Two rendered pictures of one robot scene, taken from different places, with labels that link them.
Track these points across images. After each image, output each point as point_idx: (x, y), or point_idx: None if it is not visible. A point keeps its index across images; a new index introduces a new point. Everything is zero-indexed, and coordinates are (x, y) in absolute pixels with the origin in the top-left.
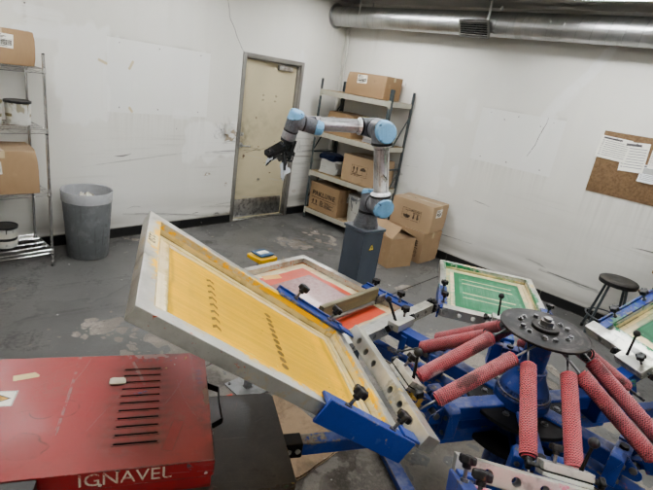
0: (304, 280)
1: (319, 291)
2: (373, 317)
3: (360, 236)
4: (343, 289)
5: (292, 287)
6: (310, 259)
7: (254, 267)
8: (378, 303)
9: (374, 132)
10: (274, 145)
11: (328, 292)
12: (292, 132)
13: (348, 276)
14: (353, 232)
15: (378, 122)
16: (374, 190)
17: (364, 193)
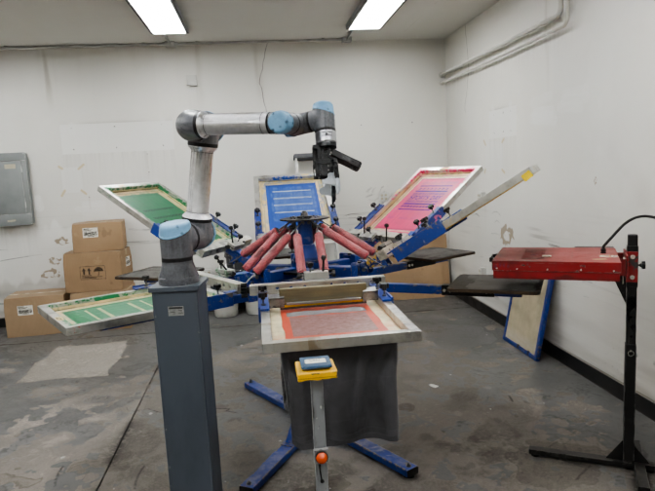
0: (312, 331)
1: (314, 322)
2: None
3: (204, 289)
4: (281, 322)
5: (339, 327)
6: (265, 338)
7: (369, 333)
8: (271, 311)
9: None
10: (345, 154)
11: (304, 321)
12: None
13: (208, 360)
14: (201, 292)
15: None
16: (208, 210)
17: (190, 228)
